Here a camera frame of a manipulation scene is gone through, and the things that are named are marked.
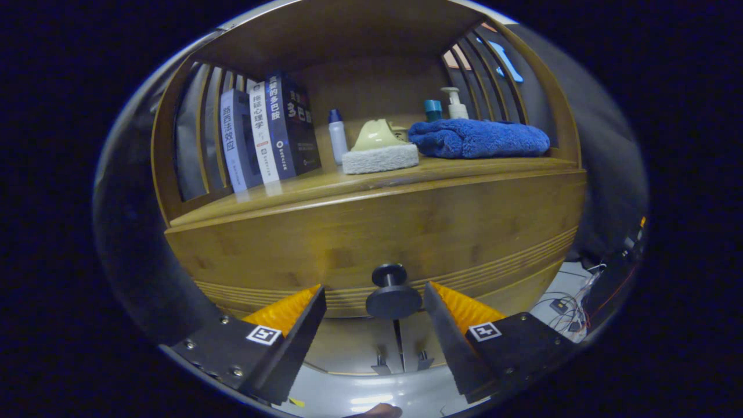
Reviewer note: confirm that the green scrub brush white pad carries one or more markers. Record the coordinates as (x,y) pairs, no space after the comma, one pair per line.
(377,157)

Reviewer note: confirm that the white pump bottle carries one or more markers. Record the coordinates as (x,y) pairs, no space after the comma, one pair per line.
(457,110)

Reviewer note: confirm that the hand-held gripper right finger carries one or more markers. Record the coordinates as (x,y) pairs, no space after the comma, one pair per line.
(450,342)

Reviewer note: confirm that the white book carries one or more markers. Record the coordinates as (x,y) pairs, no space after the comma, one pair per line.
(262,133)

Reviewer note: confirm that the yellow floor tape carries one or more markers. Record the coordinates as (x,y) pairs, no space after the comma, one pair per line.
(296,402)

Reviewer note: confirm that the teal bottle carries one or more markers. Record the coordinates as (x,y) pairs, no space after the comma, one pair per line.
(432,110)

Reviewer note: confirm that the wooden cabinet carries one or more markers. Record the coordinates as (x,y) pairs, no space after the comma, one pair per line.
(371,35)

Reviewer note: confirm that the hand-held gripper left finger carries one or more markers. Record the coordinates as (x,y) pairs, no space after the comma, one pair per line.
(300,342)

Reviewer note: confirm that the folded blue towel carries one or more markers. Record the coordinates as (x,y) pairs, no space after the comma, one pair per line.
(476,139)

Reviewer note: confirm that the wooden countertop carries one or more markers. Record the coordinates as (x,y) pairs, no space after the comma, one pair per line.
(325,184)

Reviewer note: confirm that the black round drawer knob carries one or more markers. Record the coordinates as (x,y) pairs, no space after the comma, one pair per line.
(393,302)

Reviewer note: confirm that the white bottle with blue cap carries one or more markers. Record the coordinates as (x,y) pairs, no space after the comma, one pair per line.
(338,142)

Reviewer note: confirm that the black equipment with orange part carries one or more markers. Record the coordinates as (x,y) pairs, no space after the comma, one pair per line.
(609,284)

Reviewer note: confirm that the wooden cabinet door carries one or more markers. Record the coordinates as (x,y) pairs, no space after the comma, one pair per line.
(421,337)
(354,342)

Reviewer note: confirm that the dark navy book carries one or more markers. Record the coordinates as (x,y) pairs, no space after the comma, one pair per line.
(296,133)

